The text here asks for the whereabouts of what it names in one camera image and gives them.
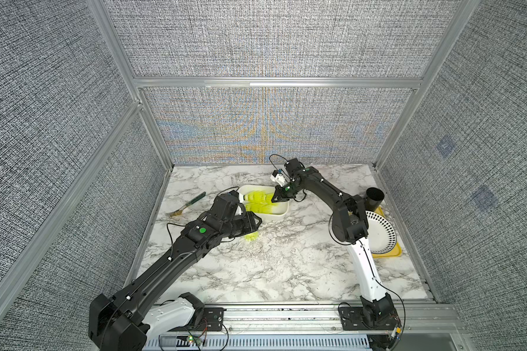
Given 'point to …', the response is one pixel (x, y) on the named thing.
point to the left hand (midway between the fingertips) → (263, 220)
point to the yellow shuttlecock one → (258, 198)
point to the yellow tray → (397, 252)
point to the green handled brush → (180, 210)
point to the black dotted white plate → (381, 236)
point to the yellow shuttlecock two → (260, 205)
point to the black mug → (373, 198)
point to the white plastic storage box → (247, 188)
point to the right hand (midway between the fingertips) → (272, 194)
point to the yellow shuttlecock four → (252, 236)
